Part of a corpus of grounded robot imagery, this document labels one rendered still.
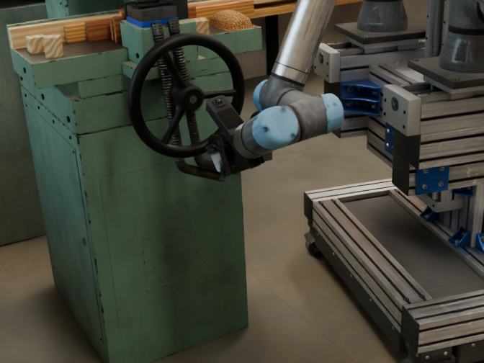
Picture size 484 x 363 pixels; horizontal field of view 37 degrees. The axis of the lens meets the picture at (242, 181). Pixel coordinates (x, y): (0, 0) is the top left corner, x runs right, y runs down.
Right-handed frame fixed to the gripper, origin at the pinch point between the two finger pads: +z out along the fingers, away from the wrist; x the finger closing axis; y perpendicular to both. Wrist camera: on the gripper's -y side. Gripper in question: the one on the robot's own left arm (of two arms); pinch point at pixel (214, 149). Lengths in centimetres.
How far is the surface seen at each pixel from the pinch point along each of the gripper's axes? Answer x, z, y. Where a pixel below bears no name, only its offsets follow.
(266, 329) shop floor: 18, 52, 52
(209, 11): 21.4, 24.2, -38.1
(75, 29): -15.7, 22.3, -40.5
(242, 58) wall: 146, 268, -73
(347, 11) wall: 232, 264, -87
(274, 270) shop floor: 38, 78, 40
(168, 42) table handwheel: -5.0, -7.6, -24.4
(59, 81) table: -25.9, 12.2, -26.4
